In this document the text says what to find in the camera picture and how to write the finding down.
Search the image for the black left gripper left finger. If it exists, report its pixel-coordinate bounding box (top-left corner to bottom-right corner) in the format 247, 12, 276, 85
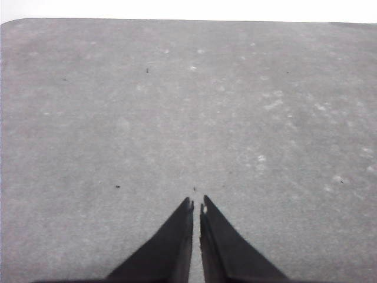
105, 196, 194, 283

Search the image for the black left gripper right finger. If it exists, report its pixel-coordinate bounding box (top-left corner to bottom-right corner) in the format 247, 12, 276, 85
199, 194, 291, 283

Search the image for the grey table cloth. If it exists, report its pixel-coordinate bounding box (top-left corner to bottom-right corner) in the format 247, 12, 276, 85
0, 18, 377, 283

